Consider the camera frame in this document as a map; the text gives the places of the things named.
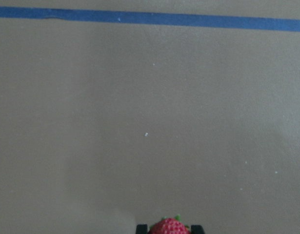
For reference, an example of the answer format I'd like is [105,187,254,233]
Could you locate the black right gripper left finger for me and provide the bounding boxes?
[136,224,148,234]

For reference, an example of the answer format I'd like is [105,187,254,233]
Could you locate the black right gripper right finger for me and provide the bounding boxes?
[191,225,204,234]

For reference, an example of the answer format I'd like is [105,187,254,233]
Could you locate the red strawberry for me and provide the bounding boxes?
[148,214,191,234]

